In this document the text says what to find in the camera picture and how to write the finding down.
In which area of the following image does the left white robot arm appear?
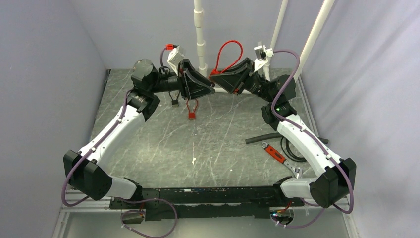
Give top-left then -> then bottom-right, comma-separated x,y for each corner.
61,59 -> 215,208

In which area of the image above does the black corrugated hose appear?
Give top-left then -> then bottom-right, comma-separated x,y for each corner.
245,132 -> 329,145

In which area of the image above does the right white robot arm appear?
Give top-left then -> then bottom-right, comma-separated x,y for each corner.
210,58 -> 356,214

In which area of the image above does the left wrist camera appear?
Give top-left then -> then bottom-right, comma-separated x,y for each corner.
167,46 -> 185,74

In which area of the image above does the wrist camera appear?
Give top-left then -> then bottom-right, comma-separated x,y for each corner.
254,42 -> 274,72
167,46 -> 185,74

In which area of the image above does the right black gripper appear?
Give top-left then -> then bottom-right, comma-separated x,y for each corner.
210,58 -> 275,104

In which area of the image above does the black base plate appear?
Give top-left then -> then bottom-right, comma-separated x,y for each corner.
109,186 -> 303,221

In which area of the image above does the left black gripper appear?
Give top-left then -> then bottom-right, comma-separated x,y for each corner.
150,59 -> 215,100

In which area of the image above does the black cable lock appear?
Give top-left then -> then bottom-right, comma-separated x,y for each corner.
168,91 -> 180,108

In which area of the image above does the red handled tool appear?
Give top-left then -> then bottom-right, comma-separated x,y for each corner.
261,142 -> 301,179

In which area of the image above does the red cable lock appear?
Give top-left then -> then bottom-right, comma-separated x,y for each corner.
208,39 -> 244,80
186,99 -> 199,120

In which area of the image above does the purple cable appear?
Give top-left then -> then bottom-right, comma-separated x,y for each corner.
270,49 -> 355,230
61,43 -> 178,238

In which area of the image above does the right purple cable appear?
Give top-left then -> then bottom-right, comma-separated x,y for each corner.
270,49 -> 355,230

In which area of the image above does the white PVC pipe frame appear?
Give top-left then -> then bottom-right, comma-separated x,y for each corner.
193,0 -> 336,96

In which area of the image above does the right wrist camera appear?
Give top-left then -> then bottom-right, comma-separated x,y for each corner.
254,42 -> 274,72

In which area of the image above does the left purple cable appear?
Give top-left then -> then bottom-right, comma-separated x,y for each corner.
61,43 -> 178,238

